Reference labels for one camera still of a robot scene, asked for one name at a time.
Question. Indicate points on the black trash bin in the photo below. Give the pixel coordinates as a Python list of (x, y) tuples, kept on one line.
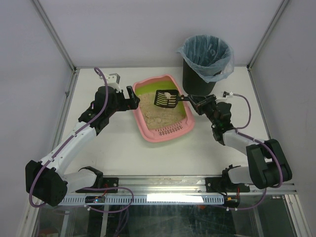
[(193, 84)]

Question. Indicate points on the black litter scoop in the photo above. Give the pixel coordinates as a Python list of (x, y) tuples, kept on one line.
[(162, 102)]

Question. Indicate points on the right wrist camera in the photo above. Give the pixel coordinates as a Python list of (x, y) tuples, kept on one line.
[(225, 95)]

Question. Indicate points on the pink green litter box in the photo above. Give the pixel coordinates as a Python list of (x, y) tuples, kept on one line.
[(172, 131)]

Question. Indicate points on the scooped litter clump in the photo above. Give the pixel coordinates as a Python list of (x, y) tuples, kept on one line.
[(168, 95)]

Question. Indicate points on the white slotted cable duct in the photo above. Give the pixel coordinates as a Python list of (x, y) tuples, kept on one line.
[(143, 199)]

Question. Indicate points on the beige cat litter pellets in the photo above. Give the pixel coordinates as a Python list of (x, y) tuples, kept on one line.
[(156, 117)]

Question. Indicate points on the aluminium mounting rail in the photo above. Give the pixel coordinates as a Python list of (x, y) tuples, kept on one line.
[(189, 185)]

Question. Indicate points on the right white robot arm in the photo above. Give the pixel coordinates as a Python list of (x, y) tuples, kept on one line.
[(267, 166)]

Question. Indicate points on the right aluminium frame post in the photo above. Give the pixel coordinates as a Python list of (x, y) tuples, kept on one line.
[(272, 24)]

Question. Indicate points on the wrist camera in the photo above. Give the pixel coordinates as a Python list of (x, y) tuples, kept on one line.
[(113, 81), (225, 95)]

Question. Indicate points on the blue plastic bin liner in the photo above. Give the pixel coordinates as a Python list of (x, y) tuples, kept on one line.
[(208, 56)]

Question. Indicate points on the left aluminium frame post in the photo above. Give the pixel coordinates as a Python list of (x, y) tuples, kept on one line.
[(53, 34)]

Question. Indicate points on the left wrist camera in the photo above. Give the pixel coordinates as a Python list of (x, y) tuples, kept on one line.
[(113, 81)]

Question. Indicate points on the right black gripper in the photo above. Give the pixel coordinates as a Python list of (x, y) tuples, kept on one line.
[(204, 104)]

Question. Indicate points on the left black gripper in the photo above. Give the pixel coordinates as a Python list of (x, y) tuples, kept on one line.
[(126, 99)]

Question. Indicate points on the aluminium frame post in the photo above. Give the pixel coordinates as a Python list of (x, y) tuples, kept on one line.
[(272, 24), (53, 34)]

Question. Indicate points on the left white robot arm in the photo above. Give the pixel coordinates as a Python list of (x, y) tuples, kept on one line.
[(46, 179)]

